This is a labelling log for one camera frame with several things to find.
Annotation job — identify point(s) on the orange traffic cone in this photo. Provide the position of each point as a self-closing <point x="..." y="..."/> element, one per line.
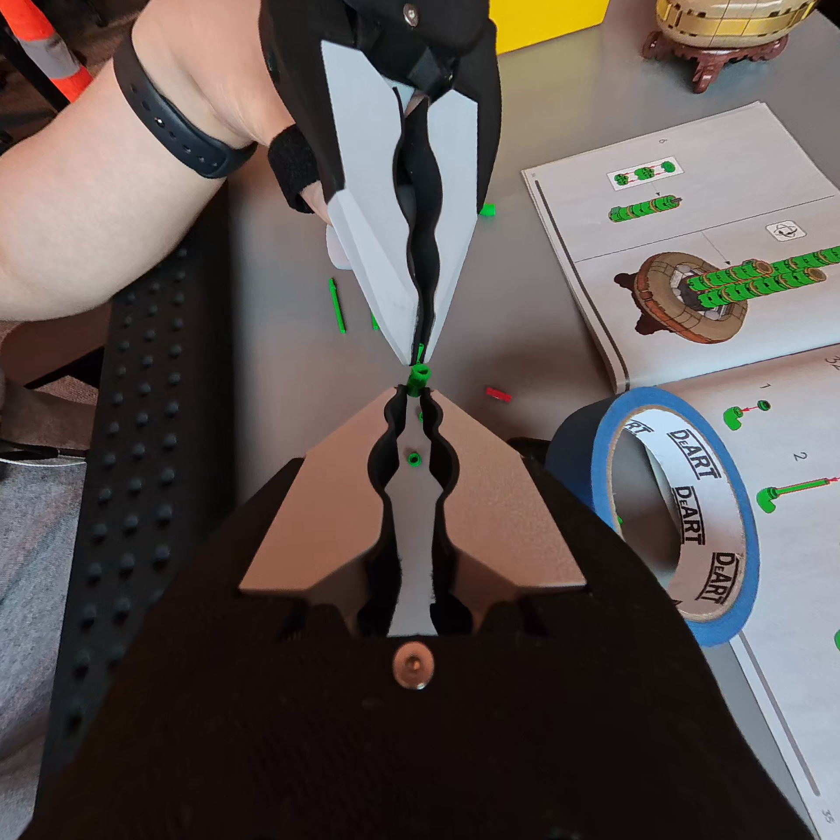
<point x="29" y="16"/>

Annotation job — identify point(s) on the blue masking tape roll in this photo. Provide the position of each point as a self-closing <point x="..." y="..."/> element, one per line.
<point x="604" y="420"/>

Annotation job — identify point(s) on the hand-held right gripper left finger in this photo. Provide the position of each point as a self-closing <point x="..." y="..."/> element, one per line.
<point x="308" y="525"/>

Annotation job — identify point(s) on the yellow plastic bin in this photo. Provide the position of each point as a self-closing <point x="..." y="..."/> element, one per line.
<point x="544" y="23"/>

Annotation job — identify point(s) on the person's left forearm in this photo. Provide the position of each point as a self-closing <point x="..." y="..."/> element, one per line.
<point x="79" y="216"/>

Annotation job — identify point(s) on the green lego stem assembly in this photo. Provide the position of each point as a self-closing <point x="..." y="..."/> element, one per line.
<point x="417" y="380"/>

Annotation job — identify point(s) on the red lego pin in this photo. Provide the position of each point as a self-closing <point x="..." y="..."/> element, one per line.
<point x="499" y="394"/>

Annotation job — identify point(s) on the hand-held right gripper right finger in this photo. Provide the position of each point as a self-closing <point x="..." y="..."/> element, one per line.
<point x="512" y="525"/>

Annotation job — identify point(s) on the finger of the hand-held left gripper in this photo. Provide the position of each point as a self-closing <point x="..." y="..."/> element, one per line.
<point x="367" y="197"/>
<point x="456" y="197"/>

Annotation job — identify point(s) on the person's left hand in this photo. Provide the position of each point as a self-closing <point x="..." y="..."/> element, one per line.
<point x="210" y="59"/>

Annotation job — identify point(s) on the black smart wristband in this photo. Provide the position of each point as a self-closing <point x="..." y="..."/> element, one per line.
<point x="177" y="131"/>

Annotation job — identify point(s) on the lego bamboo pot model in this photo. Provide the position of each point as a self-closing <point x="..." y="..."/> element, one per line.
<point x="722" y="19"/>

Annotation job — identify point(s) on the lego instruction booklet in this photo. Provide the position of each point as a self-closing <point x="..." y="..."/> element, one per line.
<point x="689" y="197"/>

